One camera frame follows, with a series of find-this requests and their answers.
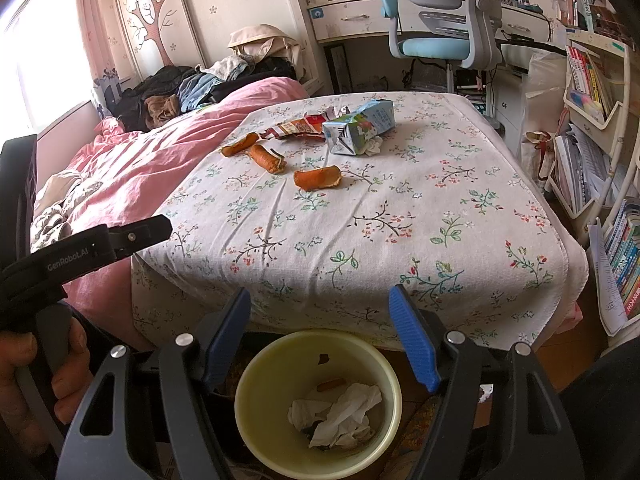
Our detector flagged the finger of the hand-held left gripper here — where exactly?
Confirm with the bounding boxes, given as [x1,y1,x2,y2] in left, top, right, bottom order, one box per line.
[107,214,173,258]

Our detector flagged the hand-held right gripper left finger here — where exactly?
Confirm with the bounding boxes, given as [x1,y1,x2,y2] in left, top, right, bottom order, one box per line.
[55,287,252,480]

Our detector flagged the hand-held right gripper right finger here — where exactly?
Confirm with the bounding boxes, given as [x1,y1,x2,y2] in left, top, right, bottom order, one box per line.
[389,284,586,480]

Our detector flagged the yellow trash bin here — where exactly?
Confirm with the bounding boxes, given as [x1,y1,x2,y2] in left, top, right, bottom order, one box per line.
[234,330,403,479]

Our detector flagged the thin curled orange peel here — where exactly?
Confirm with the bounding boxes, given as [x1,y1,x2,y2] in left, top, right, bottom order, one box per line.
[221,132,261,157]

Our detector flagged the orange peel dark edge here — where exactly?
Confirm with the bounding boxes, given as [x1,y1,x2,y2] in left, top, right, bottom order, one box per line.
[250,144,288,175]

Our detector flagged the wide curled orange peel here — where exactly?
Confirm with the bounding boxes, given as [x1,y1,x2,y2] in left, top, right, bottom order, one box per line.
[293,165,343,191]

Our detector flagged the red orange snack wrapper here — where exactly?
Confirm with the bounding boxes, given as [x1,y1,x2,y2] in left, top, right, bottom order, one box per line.
[260,105,351,141]

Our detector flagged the blue milk carton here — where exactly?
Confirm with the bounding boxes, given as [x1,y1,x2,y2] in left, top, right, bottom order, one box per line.
[322,100,396,156]

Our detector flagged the person's left hand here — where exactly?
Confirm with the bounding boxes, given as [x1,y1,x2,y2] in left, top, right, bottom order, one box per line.
[0,317,92,456]

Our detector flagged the beige clothes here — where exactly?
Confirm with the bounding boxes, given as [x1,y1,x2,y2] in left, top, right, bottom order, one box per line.
[30,169,101,253]

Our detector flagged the pink blanket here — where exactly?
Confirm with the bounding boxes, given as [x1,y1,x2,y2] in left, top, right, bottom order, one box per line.
[30,76,308,351]

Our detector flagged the brown garment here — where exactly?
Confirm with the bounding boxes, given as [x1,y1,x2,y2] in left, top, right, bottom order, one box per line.
[144,95,181,128]

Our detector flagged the black jacket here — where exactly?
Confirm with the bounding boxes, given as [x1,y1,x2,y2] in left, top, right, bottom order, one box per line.
[115,65,201,131]

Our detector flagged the blue denim garment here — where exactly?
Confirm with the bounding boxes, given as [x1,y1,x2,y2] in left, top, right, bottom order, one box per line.
[177,72,226,111]

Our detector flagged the white crumpled garment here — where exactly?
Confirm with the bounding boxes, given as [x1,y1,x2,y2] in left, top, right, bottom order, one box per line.
[195,55,248,81]

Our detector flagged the black clothes pile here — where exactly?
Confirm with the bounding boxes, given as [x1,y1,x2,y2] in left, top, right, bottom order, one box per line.
[215,57,301,103]

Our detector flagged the bright window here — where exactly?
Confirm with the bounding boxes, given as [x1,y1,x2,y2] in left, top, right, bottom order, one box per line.
[0,0,96,131]

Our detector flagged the loose white paper sheets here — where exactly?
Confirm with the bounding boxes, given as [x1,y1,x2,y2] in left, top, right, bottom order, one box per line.
[587,217,631,336]

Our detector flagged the white wardrobe tree decal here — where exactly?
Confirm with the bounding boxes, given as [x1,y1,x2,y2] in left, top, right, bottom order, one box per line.
[110,0,206,81]

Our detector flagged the pink curtain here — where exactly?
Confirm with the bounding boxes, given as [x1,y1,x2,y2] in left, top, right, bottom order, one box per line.
[70,0,118,111]

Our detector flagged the row of colourful books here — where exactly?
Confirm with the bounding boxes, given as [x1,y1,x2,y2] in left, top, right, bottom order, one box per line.
[602,200,640,321]

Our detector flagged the beige cloth bag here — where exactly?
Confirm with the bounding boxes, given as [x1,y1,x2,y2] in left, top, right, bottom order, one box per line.
[227,25,301,68]

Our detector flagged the pile of papers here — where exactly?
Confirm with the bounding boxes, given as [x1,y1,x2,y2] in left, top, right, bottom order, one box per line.
[552,125,616,213]

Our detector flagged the white drawer cabinet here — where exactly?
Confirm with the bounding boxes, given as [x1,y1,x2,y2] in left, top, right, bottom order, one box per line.
[492,72,531,136]

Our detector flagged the dark framed picture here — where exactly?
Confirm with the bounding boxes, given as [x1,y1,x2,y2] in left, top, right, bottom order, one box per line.
[324,44,353,95]

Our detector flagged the white plastic bag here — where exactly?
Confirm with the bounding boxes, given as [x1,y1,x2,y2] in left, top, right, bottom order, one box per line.
[525,52,571,146]

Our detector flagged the grey blue office chair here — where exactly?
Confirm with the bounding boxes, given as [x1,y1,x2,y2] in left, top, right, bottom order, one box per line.
[375,0,503,93]

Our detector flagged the white shelf cart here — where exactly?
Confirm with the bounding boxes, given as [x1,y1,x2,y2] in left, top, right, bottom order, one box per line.
[547,27,640,336]

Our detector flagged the white desk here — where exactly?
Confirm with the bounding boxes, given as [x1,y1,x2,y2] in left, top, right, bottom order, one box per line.
[305,0,553,43]

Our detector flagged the row of upright books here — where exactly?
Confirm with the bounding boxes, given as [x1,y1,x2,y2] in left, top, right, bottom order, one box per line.
[565,45,616,121]

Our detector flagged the canvas tote bag red handles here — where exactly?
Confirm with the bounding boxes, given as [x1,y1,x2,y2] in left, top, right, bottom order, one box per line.
[522,130,558,191]

